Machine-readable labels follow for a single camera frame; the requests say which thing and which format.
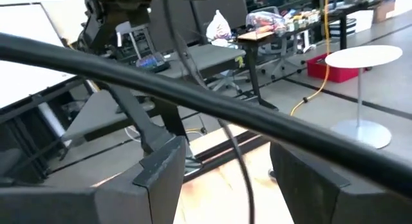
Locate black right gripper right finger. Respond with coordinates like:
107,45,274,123
269,142,351,224

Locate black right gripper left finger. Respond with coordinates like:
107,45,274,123
94,135,188,224

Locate black cord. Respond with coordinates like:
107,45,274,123
162,0,258,224

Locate small red plastic tub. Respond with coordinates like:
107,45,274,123
305,52,370,84

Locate black keyboard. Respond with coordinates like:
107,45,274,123
135,51,172,74

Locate black desk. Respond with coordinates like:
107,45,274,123
234,0,379,111

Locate grey office chair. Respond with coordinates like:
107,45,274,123
256,6,308,80

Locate grey desk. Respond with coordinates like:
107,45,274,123
61,42,250,143

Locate white floor lamp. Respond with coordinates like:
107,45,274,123
324,44,404,150

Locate clear bag colourful items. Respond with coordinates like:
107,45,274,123
245,10,287,37

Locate white plastic bag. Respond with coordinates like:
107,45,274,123
205,9,233,47

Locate brown cardboard box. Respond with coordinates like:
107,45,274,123
371,0,397,24

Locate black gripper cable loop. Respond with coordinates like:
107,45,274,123
0,32,412,201

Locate yellow extension cable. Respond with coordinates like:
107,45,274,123
289,0,332,117

